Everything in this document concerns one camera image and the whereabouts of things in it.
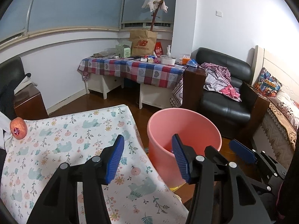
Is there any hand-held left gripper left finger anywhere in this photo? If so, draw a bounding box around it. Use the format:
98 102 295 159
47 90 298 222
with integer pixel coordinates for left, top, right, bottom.
26 134 125 224

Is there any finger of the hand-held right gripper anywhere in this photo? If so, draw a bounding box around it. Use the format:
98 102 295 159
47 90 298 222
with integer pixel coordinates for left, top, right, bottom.
228 139 258 166
205 145 230 167

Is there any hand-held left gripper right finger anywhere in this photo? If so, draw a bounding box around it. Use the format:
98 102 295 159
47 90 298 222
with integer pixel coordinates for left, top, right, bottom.
171 134 272 224

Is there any pink plastic bin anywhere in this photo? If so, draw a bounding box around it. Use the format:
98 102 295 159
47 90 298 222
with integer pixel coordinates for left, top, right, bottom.
147 108 222 186

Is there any quilted beige mattress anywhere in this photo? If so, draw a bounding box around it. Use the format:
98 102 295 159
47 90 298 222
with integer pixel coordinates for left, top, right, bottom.
253 114 297 164

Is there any dark wooden cabinet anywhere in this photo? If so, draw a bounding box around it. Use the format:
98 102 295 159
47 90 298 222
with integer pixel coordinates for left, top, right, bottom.
241 82 270 143
182 66 207 111

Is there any black leather armchair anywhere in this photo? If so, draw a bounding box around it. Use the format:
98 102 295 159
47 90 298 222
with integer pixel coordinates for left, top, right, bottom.
190 47 253 138

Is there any pink patterned garment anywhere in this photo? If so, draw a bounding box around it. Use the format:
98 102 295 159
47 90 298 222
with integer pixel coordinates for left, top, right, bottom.
221 85 242 102

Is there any brown patterned hanging cloth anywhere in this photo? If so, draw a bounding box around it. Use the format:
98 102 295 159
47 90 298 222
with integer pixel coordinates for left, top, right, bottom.
169 78 184 109

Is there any comic print pillow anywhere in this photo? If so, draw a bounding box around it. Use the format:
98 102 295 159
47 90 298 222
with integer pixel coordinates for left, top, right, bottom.
253 67 283 98

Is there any clothes pile on armchair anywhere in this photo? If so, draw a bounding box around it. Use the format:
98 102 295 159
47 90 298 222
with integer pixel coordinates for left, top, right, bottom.
201 62 242 97

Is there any beige headboard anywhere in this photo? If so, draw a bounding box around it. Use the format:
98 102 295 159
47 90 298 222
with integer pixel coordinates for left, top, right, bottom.
250 45 299 103

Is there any plaid tablecloth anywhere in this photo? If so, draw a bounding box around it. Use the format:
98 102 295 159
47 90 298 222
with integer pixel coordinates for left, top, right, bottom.
78 56 188 88

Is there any white bowl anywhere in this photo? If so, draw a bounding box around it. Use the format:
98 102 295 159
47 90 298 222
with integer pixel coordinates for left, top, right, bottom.
160 55 177 66

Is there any red apple with sticker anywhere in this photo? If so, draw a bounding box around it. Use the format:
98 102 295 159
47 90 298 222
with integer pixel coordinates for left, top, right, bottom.
10 118 28 139

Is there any wooden side cabinet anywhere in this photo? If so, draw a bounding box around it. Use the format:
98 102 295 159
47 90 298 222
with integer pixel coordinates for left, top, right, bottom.
13 84 49 120

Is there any pale green carton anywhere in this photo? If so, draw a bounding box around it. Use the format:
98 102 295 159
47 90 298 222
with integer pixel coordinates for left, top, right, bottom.
115 41 132 57

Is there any red packet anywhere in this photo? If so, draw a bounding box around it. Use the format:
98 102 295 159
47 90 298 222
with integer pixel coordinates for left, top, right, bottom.
154 42 163 57

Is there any white garment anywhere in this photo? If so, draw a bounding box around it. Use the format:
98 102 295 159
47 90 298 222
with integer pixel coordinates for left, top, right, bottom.
0 111 12 150

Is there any white cloth with black trim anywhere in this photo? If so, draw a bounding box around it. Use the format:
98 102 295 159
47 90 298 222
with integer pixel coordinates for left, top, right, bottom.
15 73 38 91

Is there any brown paper bag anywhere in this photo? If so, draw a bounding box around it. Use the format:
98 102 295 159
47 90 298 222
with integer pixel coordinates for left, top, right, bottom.
129 30 157 57

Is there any black leather sofa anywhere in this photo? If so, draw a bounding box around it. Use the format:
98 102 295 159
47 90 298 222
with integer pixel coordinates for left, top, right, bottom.
0 56 25 94

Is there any window vent grille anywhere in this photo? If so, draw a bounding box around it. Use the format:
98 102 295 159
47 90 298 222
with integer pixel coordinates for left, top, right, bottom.
121 22 173 28

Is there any wooden coat rack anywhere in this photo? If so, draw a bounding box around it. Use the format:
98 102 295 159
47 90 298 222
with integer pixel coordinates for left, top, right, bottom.
149 0 164 32

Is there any white hanging cloth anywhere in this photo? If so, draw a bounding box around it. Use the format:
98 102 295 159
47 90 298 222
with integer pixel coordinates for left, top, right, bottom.
141 0 169 13

